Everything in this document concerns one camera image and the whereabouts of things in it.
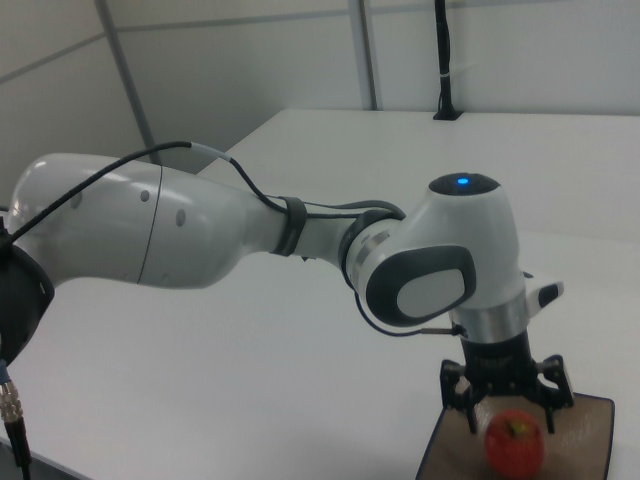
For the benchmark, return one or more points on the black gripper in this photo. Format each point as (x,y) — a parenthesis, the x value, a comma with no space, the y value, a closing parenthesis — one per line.
(497,367)

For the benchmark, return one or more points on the red apple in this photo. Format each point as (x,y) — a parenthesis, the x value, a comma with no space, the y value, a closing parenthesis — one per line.
(515,445)

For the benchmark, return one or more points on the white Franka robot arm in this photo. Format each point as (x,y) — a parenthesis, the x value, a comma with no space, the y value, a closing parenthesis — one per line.
(200,225)

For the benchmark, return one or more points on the brown square ceramic plate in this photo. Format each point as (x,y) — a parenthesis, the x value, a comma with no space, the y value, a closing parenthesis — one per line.
(580,440)

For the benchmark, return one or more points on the black camera stand pole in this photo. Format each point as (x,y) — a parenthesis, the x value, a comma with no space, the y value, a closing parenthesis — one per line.
(444,50)

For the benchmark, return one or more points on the grey aluminium partition post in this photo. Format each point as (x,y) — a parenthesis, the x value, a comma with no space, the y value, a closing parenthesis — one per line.
(128,75)
(365,50)

